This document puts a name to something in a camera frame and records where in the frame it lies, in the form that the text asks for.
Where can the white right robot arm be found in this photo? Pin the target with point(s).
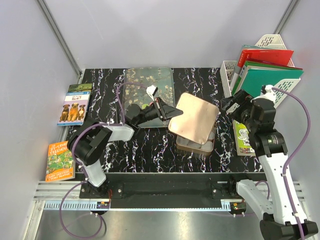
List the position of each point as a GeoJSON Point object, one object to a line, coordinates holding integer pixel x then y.
{"type": "Point", "coordinates": [283, 218]}

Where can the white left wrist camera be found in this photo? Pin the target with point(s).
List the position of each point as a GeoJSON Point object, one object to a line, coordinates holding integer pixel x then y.
{"type": "Point", "coordinates": [151, 91]}

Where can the green comic booklet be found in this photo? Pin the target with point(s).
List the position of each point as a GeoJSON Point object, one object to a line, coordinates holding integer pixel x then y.
{"type": "Point", "coordinates": [242, 143]}

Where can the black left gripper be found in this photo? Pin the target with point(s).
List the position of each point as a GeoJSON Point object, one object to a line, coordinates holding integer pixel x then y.
{"type": "Point", "coordinates": [166, 111]}

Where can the orange treehouse book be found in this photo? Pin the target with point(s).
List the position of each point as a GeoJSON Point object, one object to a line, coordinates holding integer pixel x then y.
{"type": "Point", "coordinates": [60, 163]}

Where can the dog picture book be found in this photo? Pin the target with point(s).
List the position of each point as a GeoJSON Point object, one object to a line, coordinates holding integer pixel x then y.
{"type": "Point", "coordinates": [75, 105]}

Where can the floral blue serving tray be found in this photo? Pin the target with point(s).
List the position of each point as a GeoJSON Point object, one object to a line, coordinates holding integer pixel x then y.
{"type": "Point", "coordinates": [137, 79]}

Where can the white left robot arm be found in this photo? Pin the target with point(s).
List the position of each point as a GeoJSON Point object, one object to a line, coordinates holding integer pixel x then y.
{"type": "Point", "coordinates": [89, 141]}

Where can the rose gold tin lid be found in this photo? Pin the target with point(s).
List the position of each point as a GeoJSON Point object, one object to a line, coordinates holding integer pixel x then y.
{"type": "Point", "coordinates": [197, 121]}

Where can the white file organizer rack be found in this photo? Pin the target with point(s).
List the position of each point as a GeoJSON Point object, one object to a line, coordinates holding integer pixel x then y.
{"type": "Point", "coordinates": [268, 62]}

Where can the rose gold tin box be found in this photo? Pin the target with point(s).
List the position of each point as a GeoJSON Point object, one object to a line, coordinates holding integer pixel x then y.
{"type": "Point", "coordinates": [205, 149]}

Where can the red folder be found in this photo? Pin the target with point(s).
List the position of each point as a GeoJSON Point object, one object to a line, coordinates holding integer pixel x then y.
{"type": "Point", "coordinates": [276, 56]}

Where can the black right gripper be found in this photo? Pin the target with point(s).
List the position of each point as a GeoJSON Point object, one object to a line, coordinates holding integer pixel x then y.
{"type": "Point", "coordinates": [242, 98]}

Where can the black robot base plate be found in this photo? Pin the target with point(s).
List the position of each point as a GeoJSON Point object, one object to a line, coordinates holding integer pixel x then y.
{"type": "Point", "coordinates": [167, 191]}

